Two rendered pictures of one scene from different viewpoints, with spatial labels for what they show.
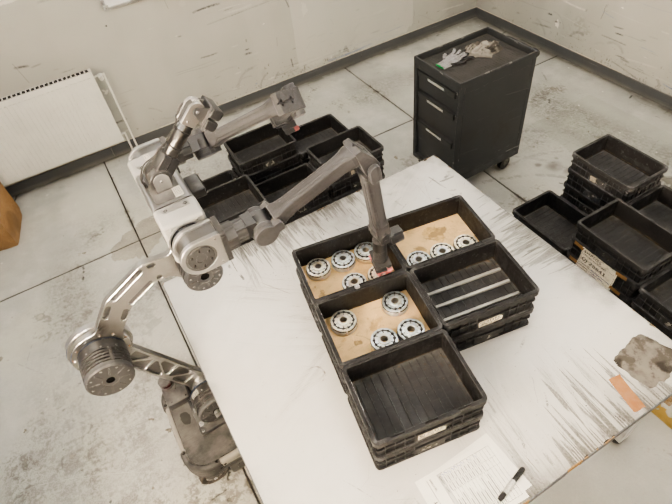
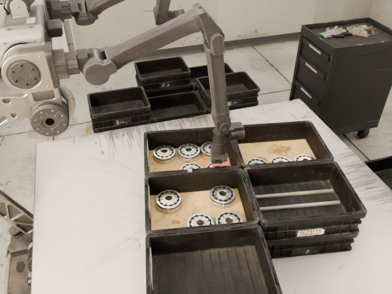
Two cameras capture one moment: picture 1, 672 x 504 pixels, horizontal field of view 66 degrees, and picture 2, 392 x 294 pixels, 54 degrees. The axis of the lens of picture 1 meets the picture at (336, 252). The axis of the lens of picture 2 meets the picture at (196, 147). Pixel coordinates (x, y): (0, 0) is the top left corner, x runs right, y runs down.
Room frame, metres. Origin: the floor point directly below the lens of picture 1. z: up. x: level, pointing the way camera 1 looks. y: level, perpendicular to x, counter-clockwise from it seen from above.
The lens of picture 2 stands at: (0.09, -0.23, 1.97)
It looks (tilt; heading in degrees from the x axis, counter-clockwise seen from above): 38 degrees down; 7
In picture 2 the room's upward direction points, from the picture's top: straight up
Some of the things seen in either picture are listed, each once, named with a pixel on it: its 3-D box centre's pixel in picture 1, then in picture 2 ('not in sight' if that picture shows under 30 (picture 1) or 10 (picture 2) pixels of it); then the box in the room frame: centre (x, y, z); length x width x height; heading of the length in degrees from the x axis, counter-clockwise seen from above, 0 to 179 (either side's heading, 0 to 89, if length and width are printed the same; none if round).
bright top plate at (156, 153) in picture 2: (318, 267); (164, 151); (1.44, 0.08, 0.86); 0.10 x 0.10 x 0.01
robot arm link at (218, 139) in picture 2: (380, 243); (221, 135); (1.35, -0.18, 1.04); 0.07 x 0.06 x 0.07; 114
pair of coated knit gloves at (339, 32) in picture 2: (451, 57); (333, 31); (2.98, -0.89, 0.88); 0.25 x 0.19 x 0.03; 114
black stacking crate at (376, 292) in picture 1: (377, 324); (198, 209); (1.10, -0.11, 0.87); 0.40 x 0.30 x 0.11; 104
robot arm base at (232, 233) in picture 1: (232, 233); (63, 63); (1.10, 0.30, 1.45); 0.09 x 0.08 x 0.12; 24
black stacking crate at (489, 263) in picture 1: (471, 289); (298, 200); (1.20, -0.50, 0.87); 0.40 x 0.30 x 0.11; 104
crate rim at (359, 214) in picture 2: (472, 281); (301, 191); (1.20, -0.50, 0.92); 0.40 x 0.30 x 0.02; 104
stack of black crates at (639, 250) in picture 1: (617, 262); not in sight; (1.60, -1.43, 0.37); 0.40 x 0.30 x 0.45; 24
